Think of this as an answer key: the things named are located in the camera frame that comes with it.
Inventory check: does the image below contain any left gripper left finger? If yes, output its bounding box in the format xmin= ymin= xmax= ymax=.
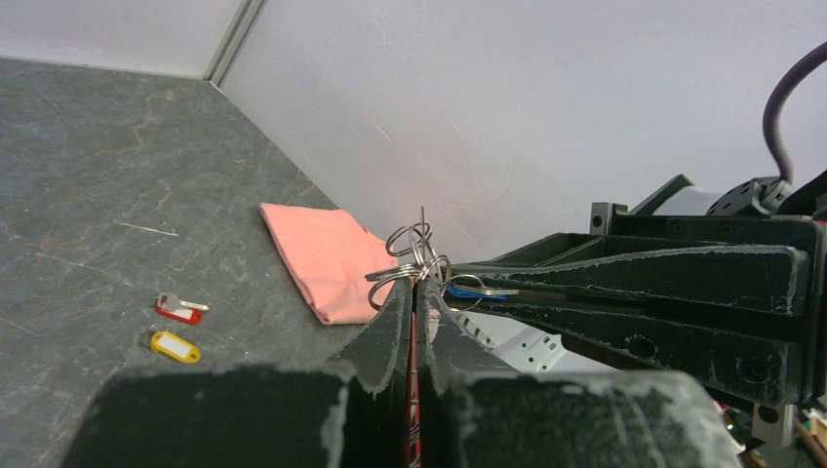
xmin=62 ymin=279 xmax=414 ymax=467

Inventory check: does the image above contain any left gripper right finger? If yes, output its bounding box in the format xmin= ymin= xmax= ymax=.
xmin=414 ymin=280 xmax=739 ymax=467

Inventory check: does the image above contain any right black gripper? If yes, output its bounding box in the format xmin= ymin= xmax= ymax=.
xmin=452 ymin=175 xmax=826 ymax=445

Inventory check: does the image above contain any steel key holder red handle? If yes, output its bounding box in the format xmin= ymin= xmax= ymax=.
xmin=365 ymin=206 xmax=452 ymax=467

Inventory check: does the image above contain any yellow key tag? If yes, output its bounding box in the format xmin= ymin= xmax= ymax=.
xmin=140 ymin=331 xmax=201 ymax=365

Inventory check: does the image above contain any red key tag with ring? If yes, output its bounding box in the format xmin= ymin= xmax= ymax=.
xmin=154 ymin=292 xmax=210 ymax=326

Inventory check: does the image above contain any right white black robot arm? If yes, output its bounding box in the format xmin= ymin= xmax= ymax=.
xmin=447 ymin=175 xmax=826 ymax=445

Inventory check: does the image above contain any pink folded cloth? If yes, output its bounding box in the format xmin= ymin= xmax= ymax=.
xmin=259 ymin=203 xmax=398 ymax=326

